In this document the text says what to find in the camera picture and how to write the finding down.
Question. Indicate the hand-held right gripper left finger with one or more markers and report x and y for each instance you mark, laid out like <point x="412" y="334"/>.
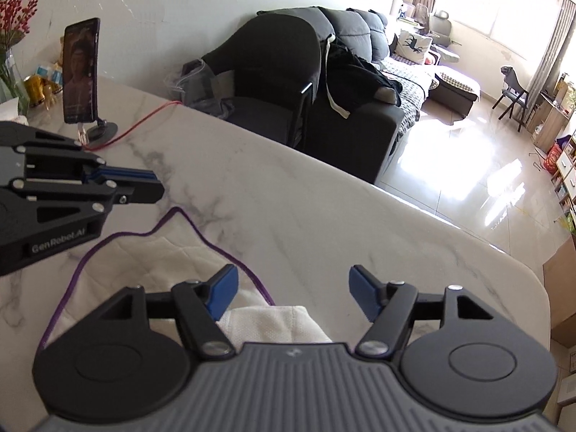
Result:
<point x="222" y="292"/>

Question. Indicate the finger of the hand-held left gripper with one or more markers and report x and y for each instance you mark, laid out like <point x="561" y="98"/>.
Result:
<point x="135" y="192"/>
<point x="130" y="172"/>

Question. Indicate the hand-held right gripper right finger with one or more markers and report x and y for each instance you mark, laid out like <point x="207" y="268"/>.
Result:
<point x="364" y="294"/>

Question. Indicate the white towel with purple trim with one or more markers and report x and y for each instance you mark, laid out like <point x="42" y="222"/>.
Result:
<point x="148" y="256"/>

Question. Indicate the round black phone stand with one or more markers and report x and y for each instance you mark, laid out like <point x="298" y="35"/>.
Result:
<point x="101" y="131"/>

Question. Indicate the black smartphone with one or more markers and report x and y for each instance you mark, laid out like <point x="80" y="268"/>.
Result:
<point x="81" y="72"/>

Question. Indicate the clear plastic bag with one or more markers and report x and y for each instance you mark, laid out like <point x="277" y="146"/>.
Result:
<point x="202" y="83"/>

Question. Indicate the yellow jar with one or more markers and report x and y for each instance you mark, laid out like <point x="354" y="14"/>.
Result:
<point x="33" y="92"/>

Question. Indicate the glass vase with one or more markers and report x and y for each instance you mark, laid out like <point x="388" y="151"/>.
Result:
<point x="8" y="81"/>

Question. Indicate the black cloth covered chair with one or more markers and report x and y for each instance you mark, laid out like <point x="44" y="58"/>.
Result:
<point x="261" y="63"/>

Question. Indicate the brown cardboard box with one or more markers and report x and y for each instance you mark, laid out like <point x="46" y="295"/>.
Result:
<point x="562" y="288"/>

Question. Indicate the red berry branches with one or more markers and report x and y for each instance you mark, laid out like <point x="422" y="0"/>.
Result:
<point x="15" y="9"/>

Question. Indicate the checkered sofa blanket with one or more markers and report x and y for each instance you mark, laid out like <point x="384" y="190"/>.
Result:
<point x="418" y="85"/>

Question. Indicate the black jacket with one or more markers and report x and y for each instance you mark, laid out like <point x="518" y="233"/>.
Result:
<point x="360" y="72"/>

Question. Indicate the red bag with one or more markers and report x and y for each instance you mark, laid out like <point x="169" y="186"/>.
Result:
<point x="550" y="162"/>

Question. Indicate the wooden shelf with clutter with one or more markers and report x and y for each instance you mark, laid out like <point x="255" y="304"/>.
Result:
<point x="564" y="175"/>

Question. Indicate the dark dining chair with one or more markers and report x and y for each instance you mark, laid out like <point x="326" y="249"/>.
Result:
<point x="513" y="92"/>

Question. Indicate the deer print pillow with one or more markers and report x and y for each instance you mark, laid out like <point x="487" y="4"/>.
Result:
<point x="415" y="47"/>

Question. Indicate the wooden desk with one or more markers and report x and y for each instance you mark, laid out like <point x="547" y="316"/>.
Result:
<point x="551" y="121"/>

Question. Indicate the dark grey sofa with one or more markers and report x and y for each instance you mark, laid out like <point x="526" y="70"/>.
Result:
<point x="360" y="27"/>

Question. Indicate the grey office chair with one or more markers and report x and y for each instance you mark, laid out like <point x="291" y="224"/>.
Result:
<point x="443" y="27"/>

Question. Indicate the bright window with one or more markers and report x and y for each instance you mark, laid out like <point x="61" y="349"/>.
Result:
<point x="495" y="4"/>

